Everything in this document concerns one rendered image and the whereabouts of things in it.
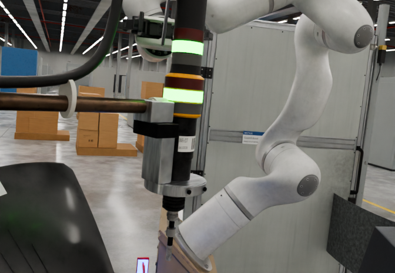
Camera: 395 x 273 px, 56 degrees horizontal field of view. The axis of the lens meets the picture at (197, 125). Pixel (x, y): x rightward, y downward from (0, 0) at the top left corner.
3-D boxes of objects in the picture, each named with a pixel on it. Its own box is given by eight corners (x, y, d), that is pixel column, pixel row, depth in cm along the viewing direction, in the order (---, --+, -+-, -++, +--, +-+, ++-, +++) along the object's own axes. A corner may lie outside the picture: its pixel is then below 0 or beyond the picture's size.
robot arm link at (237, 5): (250, -63, 79) (117, -7, 75) (277, 9, 82) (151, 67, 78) (237, -49, 88) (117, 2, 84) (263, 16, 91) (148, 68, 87)
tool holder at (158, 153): (157, 204, 36) (166, 103, 35) (116, 186, 41) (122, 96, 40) (218, 192, 42) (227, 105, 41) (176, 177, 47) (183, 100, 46)
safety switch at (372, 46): (369, 80, 239) (374, 43, 237) (365, 80, 243) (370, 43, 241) (381, 81, 241) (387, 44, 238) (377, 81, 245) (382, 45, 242)
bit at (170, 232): (161, 259, 43) (166, 215, 43) (169, 256, 44) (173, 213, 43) (167, 262, 42) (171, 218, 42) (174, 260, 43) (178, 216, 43)
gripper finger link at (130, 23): (140, 37, 63) (143, 32, 57) (121, 34, 63) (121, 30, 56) (142, 17, 63) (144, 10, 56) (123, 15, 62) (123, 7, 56)
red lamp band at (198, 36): (187, 39, 38) (188, 26, 38) (166, 39, 41) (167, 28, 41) (209, 43, 41) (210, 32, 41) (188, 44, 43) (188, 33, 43)
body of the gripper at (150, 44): (184, 59, 76) (194, 56, 65) (133, 53, 74) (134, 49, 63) (187, 21, 75) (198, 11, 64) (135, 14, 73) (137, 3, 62)
